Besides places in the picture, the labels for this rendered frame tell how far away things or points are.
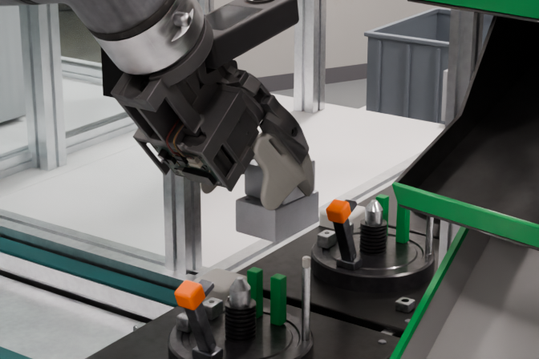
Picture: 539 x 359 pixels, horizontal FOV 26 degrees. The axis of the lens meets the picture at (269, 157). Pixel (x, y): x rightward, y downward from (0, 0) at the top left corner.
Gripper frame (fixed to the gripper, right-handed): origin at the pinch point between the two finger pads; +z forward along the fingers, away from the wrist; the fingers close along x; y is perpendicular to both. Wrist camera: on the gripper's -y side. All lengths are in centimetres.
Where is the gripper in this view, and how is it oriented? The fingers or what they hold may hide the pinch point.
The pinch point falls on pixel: (281, 171)
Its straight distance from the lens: 100.0
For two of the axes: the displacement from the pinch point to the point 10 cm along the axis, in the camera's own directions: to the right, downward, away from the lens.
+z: 3.9, 5.7, 7.2
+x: 7.9, 1.8, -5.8
